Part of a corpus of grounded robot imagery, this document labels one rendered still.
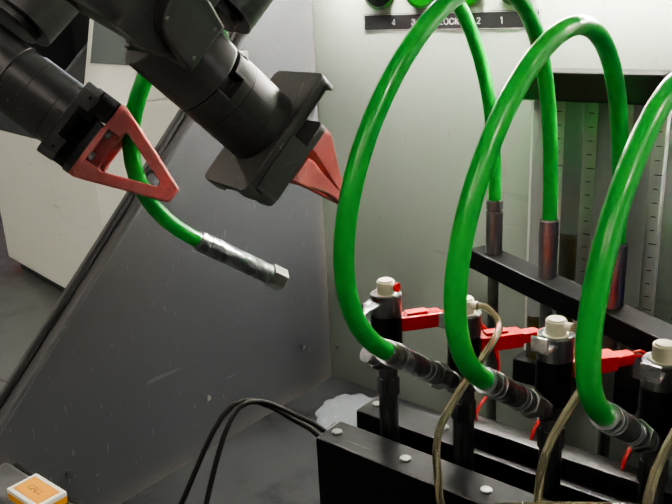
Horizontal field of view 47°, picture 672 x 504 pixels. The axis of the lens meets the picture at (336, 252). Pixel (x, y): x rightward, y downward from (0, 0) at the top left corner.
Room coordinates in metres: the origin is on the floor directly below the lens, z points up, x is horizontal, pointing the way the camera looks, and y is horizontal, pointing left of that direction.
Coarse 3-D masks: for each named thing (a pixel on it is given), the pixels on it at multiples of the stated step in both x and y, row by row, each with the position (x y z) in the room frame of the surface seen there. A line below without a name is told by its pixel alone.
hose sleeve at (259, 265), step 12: (204, 240) 0.65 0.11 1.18; (216, 240) 0.66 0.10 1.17; (204, 252) 0.65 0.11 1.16; (216, 252) 0.65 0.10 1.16; (228, 252) 0.66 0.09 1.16; (240, 252) 0.66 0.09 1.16; (228, 264) 0.66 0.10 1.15; (240, 264) 0.66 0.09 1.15; (252, 264) 0.67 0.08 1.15; (264, 264) 0.67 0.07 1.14; (252, 276) 0.67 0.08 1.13; (264, 276) 0.67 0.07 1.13
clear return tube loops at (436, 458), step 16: (480, 304) 0.59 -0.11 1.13; (496, 320) 0.57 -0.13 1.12; (496, 336) 0.56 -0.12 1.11; (464, 384) 0.52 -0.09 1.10; (576, 400) 0.47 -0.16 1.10; (448, 416) 0.50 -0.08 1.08; (560, 416) 0.46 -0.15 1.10; (432, 448) 0.49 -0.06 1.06; (544, 448) 0.44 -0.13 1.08; (544, 464) 0.44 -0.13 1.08; (656, 464) 0.40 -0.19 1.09; (656, 480) 0.40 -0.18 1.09
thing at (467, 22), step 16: (464, 16) 0.78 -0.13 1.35; (464, 32) 0.78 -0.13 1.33; (480, 48) 0.78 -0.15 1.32; (480, 64) 0.79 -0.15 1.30; (144, 80) 0.63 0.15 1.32; (480, 80) 0.79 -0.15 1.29; (144, 96) 0.63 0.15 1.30; (128, 144) 0.62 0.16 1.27; (128, 160) 0.62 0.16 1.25; (496, 160) 0.79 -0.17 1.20; (128, 176) 0.63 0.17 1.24; (144, 176) 0.63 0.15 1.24; (496, 176) 0.80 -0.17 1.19; (496, 192) 0.80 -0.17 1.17; (144, 208) 0.63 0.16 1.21; (160, 208) 0.63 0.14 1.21; (496, 208) 0.79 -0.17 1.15; (160, 224) 0.64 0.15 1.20; (176, 224) 0.64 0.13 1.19; (192, 240) 0.64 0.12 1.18
